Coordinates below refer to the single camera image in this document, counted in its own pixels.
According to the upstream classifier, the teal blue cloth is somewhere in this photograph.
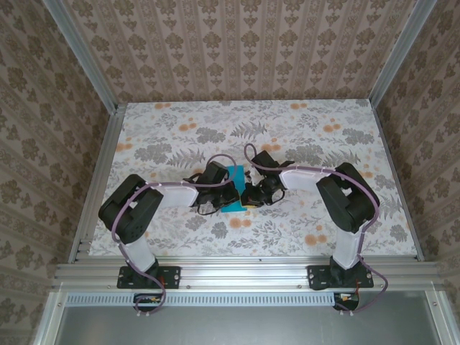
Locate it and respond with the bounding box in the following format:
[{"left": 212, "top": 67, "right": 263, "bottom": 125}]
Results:
[{"left": 220, "top": 165, "right": 249, "bottom": 213}]

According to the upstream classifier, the floral printed table cover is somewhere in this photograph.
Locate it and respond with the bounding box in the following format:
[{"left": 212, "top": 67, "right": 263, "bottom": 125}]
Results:
[{"left": 88, "top": 100, "right": 420, "bottom": 258}]

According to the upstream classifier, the grey metal panel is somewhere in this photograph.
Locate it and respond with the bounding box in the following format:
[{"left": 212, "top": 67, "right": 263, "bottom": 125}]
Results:
[{"left": 32, "top": 290, "right": 457, "bottom": 345}]

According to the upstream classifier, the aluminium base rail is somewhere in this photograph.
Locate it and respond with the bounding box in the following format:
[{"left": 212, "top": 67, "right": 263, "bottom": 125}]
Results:
[{"left": 52, "top": 261, "right": 445, "bottom": 290}]

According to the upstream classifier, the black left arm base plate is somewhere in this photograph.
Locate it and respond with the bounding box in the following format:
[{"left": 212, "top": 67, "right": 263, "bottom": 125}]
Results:
[{"left": 116, "top": 264, "right": 181, "bottom": 290}]

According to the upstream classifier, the slotted grey cable duct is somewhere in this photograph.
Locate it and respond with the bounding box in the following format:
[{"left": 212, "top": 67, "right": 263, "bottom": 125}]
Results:
[{"left": 65, "top": 291, "right": 360, "bottom": 308}]

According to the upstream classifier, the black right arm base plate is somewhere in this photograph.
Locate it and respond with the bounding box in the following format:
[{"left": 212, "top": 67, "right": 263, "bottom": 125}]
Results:
[{"left": 307, "top": 264, "right": 374, "bottom": 290}]

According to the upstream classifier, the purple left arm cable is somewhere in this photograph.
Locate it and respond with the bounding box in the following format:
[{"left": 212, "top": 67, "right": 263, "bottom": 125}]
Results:
[{"left": 111, "top": 153, "right": 238, "bottom": 319}]

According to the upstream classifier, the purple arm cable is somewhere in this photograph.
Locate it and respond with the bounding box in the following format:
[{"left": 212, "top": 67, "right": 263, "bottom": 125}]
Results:
[
  {"left": 111, "top": 153, "right": 238, "bottom": 319},
  {"left": 244, "top": 143, "right": 390, "bottom": 317}
]

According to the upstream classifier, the aluminium side rail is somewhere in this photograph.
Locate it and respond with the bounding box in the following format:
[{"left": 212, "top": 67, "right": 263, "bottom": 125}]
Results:
[{"left": 67, "top": 103, "right": 127, "bottom": 264}]

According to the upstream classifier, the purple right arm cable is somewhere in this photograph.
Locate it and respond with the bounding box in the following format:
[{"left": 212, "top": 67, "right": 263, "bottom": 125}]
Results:
[{"left": 244, "top": 143, "right": 390, "bottom": 317}]

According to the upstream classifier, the aluminium frame post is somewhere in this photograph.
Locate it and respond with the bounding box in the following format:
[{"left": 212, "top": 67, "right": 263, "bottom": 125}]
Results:
[
  {"left": 367, "top": 0, "right": 438, "bottom": 106},
  {"left": 42, "top": 0, "right": 119, "bottom": 112}
]

